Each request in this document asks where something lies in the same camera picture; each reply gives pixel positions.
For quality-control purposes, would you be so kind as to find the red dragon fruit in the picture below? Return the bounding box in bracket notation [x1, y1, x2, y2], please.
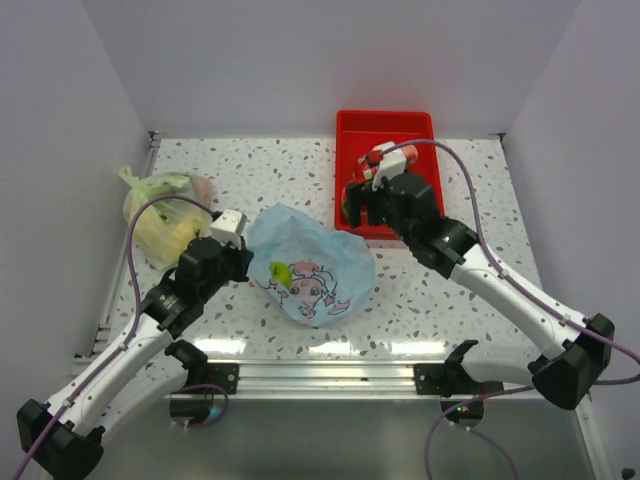
[351, 151, 382, 183]

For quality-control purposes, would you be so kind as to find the pink peach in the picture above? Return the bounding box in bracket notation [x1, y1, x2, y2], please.
[401, 145, 419, 166]

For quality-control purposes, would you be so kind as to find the green apple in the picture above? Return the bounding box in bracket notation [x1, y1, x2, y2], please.
[269, 262, 292, 288]

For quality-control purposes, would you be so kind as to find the blue cartoon plastic bag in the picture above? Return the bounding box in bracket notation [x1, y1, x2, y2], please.
[247, 203, 376, 328]

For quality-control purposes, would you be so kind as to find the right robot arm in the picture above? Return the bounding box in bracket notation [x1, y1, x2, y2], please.
[343, 173, 615, 410]

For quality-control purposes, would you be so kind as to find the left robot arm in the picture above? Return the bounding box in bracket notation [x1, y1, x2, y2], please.
[17, 234, 253, 479]

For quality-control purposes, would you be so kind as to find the green plastic fruit bag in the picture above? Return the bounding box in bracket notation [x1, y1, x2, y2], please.
[119, 166, 213, 269]

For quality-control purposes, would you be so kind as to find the red plastic tray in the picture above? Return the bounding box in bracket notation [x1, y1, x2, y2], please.
[334, 110, 434, 240]

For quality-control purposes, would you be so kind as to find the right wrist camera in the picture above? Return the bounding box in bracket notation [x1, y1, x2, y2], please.
[367, 142, 410, 191]

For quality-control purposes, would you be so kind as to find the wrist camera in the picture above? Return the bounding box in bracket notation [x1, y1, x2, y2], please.
[209, 209, 247, 249]
[367, 142, 410, 191]

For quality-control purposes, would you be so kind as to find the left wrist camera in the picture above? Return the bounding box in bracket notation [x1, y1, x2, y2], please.
[209, 209, 247, 249]

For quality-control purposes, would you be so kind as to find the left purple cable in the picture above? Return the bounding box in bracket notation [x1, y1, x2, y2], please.
[9, 196, 216, 480]

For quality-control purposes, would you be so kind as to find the aluminium front rail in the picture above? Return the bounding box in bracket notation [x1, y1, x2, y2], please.
[39, 357, 601, 401]

